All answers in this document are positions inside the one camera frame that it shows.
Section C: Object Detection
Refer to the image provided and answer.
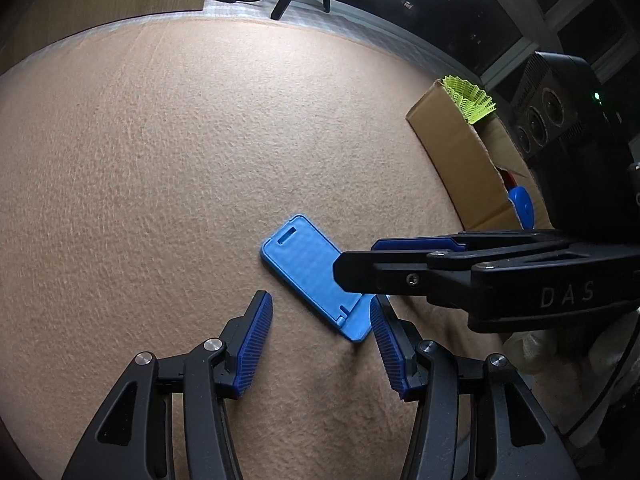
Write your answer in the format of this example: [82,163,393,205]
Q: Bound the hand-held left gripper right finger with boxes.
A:
[369,295,581,480]

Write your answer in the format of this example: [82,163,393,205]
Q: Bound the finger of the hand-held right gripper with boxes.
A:
[371,229,571,252]
[332,240,640,333]

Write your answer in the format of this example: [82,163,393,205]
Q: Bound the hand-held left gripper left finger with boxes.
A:
[61,290,273,480]

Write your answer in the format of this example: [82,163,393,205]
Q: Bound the blue phone stand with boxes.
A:
[260,214,376,345]

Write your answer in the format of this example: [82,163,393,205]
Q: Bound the cardboard box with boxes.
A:
[406,80,556,233]

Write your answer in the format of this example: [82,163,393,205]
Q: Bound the person's right hand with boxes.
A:
[502,310,640,391]

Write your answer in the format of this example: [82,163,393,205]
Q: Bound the yellow-green pleated paper liners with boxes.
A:
[442,75,498,125]

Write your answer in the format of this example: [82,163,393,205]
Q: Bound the checked mat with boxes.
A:
[0,0,481,86]

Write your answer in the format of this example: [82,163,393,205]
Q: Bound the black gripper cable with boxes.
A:
[567,350,633,448]

